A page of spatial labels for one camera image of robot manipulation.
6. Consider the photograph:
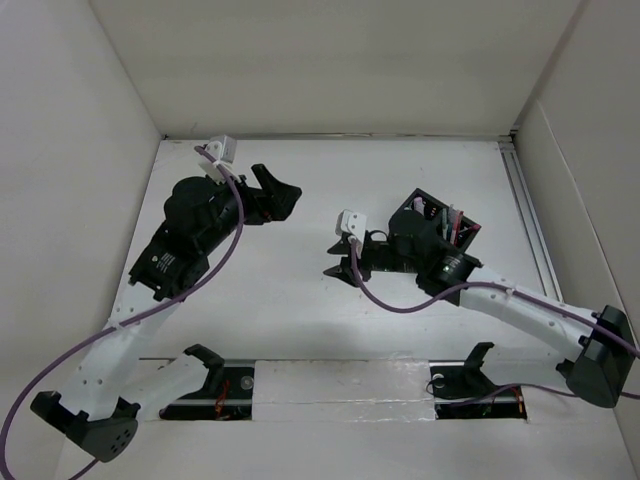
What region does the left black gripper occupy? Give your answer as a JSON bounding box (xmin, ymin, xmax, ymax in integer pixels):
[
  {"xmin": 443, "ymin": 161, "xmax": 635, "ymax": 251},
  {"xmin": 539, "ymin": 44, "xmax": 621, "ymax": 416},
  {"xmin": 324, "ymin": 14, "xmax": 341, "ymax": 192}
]
[{"xmin": 199, "ymin": 164, "xmax": 300, "ymax": 254}]

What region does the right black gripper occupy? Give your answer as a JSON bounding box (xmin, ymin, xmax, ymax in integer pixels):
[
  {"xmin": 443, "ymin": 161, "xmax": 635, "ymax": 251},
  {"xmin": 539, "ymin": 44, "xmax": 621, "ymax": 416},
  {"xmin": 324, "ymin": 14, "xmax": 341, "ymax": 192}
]
[{"xmin": 322, "ymin": 233, "xmax": 421, "ymax": 287}]

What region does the black pen holder box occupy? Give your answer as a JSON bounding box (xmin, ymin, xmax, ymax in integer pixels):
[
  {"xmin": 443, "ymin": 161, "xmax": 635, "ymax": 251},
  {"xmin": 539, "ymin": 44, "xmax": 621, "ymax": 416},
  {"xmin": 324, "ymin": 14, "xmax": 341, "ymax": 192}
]
[{"xmin": 388, "ymin": 188, "xmax": 481, "ymax": 252}]

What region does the green gel pen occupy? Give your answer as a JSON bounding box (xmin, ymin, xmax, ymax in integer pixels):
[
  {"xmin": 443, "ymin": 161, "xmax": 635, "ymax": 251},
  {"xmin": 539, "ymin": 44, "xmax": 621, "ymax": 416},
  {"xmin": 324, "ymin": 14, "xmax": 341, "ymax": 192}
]
[{"xmin": 441, "ymin": 206, "xmax": 449, "ymax": 241}]

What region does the pink gel pen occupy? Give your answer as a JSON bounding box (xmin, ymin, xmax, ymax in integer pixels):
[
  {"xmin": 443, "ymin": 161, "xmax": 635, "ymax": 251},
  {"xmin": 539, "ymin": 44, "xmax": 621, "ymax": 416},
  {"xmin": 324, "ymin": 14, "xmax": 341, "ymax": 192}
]
[{"xmin": 449, "ymin": 204, "xmax": 464, "ymax": 245}]

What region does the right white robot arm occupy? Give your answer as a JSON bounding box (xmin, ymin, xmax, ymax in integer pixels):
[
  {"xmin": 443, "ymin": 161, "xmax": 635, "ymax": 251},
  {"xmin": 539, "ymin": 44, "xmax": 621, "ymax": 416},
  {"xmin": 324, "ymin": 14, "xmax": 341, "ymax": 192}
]
[{"xmin": 325, "ymin": 209, "xmax": 639, "ymax": 408}]

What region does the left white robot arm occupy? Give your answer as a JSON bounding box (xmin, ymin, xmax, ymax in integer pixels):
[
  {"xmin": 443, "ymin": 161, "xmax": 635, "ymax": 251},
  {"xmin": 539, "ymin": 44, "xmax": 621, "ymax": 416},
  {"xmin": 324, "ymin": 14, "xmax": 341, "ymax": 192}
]
[{"xmin": 31, "ymin": 164, "xmax": 302, "ymax": 463}]

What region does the white foam block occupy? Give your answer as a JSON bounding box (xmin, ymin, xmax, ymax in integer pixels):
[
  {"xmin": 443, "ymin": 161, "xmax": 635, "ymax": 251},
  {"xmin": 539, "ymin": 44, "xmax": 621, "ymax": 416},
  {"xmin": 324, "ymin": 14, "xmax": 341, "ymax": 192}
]
[{"xmin": 252, "ymin": 359, "xmax": 435, "ymax": 423}]

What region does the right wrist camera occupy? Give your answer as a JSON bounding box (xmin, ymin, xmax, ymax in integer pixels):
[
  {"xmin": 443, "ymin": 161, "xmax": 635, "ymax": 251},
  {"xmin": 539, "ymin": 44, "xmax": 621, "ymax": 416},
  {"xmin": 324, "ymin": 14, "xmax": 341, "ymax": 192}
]
[{"xmin": 335, "ymin": 209, "xmax": 367, "ymax": 243}]

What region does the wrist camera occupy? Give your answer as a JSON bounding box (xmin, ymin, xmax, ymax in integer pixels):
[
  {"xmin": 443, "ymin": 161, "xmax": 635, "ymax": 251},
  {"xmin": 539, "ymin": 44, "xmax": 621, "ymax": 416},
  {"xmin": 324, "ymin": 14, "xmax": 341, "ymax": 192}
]
[
  {"xmin": 335, "ymin": 209, "xmax": 367, "ymax": 243},
  {"xmin": 194, "ymin": 135, "xmax": 238, "ymax": 184}
]

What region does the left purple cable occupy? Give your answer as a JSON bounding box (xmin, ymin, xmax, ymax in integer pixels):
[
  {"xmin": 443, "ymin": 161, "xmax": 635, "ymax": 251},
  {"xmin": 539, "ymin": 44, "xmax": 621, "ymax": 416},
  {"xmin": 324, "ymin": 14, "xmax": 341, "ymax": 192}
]
[{"xmin": 0, "ymin": 144, "xmax": 246, "ymax": 480}]

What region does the purple cable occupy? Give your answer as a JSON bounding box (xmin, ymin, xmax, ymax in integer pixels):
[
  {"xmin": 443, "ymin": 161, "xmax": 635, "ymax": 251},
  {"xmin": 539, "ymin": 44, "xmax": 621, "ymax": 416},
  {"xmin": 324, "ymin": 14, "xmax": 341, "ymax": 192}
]
[
  {"xmin": 0, "ymin": 144, "xmax": 246, "ymax": 480},
  {"xmin": 349, "ymin": 237, "xmax": 640, "ymax": 399}
]

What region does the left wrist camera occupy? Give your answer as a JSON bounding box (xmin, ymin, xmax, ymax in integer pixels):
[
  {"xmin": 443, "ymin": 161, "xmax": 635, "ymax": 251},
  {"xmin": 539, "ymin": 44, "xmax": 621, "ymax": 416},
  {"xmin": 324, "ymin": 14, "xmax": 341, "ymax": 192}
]
[{"xmin": 194, "ymin": 135, "xmax": 238, "ymax": 184}]

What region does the front mounting rail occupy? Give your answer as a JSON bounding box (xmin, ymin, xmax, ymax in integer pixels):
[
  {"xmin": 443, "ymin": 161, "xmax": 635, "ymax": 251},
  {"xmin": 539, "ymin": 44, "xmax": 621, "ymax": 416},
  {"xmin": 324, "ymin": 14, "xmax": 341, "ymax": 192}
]
[{"xmin": 161, "ymin": 360, "xmax": 527, "ymax": 423}]

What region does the aluminium rail right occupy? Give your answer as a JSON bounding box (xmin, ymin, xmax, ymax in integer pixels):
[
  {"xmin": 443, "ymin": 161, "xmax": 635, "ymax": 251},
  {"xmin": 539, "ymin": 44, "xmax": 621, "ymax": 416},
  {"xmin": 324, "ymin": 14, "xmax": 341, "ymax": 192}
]
[{"xmin": 498, "ymin": 136, "xmax": 556, "ymax": 292}]

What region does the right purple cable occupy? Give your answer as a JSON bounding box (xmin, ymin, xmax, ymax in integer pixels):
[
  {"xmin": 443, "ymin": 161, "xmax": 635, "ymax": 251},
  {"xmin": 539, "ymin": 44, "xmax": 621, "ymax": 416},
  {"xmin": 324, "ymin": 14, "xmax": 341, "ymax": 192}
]
[{"xmin": 349, "ymin": 237, "xmax": 640, "ymax": 399}]

